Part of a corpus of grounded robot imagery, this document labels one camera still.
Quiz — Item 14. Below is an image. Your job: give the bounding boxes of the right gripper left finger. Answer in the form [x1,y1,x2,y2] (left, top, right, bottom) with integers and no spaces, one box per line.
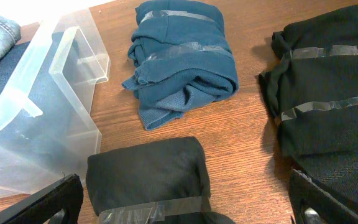
[0,174,84,224]

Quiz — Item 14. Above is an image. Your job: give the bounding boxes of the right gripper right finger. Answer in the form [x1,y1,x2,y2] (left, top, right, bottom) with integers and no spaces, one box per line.
[288,169,358,224]

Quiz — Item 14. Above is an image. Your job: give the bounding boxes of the dark blue jeans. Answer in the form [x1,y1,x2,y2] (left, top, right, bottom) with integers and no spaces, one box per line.
[0,30,83,175]

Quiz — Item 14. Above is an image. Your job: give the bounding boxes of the small black taped garment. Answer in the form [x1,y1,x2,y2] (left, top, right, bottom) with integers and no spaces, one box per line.
[86,137,232,224]

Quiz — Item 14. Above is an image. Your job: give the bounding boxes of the large black taped garment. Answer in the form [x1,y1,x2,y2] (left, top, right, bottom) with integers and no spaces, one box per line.
[259,5,358,203]

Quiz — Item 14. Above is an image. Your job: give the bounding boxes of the teal taped shirt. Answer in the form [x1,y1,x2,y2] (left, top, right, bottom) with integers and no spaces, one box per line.
[122,1,239,130]

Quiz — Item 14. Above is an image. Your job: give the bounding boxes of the clear plastic storage container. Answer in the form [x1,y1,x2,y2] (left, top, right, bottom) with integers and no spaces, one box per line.
[0,9,111,198]

